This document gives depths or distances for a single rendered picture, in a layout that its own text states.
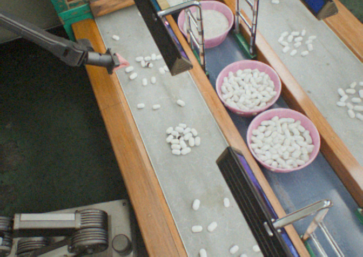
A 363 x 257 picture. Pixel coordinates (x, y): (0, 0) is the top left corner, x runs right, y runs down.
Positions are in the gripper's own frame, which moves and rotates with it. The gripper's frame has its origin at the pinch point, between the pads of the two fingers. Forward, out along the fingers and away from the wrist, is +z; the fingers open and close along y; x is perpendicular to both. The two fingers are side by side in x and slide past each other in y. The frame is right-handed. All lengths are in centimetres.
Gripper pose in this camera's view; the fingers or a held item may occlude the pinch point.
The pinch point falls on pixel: (127, 63)
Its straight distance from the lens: 162.4
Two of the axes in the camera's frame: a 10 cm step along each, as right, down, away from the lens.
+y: -3.8, -7.7, 5.1
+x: -5.1, 6.4, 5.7
